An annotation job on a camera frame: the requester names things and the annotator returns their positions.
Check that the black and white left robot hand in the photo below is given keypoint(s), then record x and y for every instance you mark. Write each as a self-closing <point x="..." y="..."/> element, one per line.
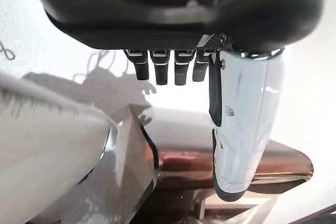
<point x="170" y="3"/>

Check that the glossy dark brown stool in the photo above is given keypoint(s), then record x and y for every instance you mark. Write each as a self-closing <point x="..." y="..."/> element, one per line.
<point x="183" y="166"/>

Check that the silver left robot leg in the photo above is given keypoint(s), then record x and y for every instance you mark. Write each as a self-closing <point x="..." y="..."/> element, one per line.
<point x="39" y="142"/>

